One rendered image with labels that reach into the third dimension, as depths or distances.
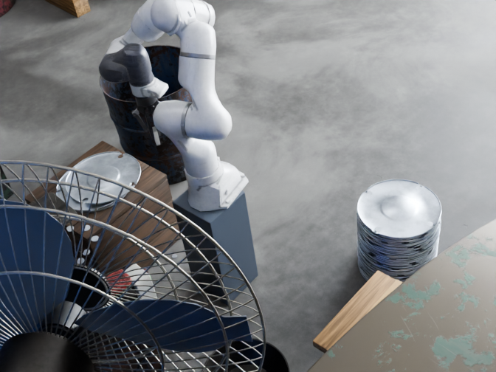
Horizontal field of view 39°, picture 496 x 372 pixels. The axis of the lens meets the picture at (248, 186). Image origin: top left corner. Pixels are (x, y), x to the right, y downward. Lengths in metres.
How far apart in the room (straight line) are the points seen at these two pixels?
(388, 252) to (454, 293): 2.03
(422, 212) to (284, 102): 1.24
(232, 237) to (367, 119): 1.18
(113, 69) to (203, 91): 0.44
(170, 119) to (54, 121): 1.64
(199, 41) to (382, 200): 0.90
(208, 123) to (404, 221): 0.80
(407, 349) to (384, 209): 2.09
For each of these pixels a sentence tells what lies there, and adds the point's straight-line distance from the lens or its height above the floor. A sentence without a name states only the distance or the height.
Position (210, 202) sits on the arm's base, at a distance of 2.34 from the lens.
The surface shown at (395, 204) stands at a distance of 2.54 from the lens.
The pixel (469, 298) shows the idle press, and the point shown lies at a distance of 0.46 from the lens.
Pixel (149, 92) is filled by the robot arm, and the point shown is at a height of 0.72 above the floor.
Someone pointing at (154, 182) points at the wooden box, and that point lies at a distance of 2.66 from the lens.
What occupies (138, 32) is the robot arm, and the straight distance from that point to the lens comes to 2.34.
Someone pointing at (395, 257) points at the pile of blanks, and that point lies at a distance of 2.51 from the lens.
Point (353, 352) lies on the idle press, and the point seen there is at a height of 1.74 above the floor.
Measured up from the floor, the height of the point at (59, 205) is 0.78.
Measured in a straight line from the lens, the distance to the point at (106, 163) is 2.78.
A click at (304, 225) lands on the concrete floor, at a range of 2.89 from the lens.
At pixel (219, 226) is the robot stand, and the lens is 2.37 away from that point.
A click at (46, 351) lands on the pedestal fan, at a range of 0.95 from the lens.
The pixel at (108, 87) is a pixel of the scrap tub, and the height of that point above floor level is 0.40.
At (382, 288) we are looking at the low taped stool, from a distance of 2.25.
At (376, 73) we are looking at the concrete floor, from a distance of 3.69.
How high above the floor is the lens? 2.10
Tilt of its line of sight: 43 degrees down
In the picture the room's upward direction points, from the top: 9 degrees counter-clockwise
